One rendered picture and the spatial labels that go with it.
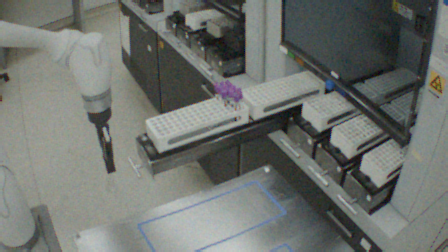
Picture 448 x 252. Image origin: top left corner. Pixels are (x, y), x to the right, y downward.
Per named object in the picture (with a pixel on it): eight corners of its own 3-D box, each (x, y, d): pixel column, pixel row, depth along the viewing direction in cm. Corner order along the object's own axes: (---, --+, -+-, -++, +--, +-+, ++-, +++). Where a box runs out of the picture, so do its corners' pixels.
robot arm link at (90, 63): (119, 87, 109) (101, 69, 117) (115, 34, 100) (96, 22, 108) (85, 103, 104) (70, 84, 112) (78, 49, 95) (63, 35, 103)
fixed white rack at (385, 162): (410, 139, 132) (414, 124, 128) (428, 154, 125) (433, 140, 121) (358, 171, 120) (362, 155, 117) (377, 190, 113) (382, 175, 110)
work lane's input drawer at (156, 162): (310, 95, 165) (312, 75, 160) (332, 114, 156) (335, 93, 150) (125, 158, 137) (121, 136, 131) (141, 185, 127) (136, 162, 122)
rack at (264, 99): (307, 85, 159) (308, 70, 155) (324, 98, 152) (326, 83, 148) (237, 107, 147) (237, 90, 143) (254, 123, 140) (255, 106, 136)
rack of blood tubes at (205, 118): (232, 108, 146) (232, 92, 143) (249, 125, 139) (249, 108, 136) (147, 137, 135) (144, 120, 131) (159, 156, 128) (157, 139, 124)
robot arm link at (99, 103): (106, 75, 115) (108, 93, 118) (78, 85, 111) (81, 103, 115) (114, 90, 108) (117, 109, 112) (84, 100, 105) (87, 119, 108)
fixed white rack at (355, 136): (384, 116, 143) (387, 102, 139) (401, 131, 136) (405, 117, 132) (328, 144, 131) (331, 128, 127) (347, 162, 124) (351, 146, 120)
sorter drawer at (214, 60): (326, 36, 212) (327, 21, 206) (344, 47, 202) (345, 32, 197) (196, 66, 183) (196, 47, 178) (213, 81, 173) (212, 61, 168)
